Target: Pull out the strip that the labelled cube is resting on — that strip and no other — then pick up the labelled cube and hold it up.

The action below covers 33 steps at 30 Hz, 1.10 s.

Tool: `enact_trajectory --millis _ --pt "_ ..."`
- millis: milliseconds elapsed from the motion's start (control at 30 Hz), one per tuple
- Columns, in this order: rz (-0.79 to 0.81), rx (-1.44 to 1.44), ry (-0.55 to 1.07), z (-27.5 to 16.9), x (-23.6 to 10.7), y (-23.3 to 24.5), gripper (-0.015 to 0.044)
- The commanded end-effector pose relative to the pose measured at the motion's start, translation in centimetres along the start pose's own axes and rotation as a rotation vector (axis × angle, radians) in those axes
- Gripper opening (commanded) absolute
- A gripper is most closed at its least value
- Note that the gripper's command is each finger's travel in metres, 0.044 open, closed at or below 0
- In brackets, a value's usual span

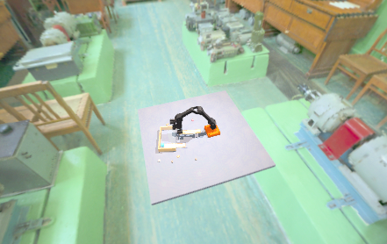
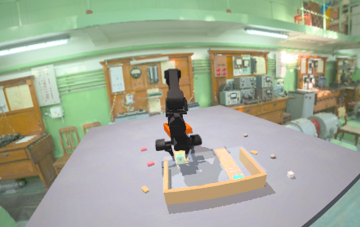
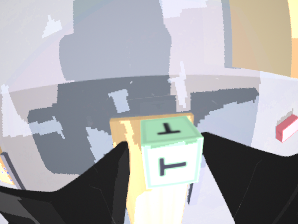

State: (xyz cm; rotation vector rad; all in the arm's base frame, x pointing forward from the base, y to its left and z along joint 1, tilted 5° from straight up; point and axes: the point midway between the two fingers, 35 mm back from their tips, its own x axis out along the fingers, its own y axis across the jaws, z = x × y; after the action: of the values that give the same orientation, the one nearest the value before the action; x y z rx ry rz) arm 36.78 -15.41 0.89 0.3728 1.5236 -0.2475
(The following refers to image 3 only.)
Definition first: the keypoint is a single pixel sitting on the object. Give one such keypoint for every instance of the white and green cube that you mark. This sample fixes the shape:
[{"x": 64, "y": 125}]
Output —
[{"x": 172, "y": 151}]

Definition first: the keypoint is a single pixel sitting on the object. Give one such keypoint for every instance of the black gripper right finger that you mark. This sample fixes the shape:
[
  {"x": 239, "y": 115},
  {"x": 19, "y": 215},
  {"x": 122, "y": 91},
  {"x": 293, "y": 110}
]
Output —
[{"x": 256, "y": 185}]

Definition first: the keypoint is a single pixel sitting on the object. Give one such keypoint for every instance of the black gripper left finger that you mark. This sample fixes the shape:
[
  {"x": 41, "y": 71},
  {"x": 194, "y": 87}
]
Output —
[{"x": 98, "y": 196}]

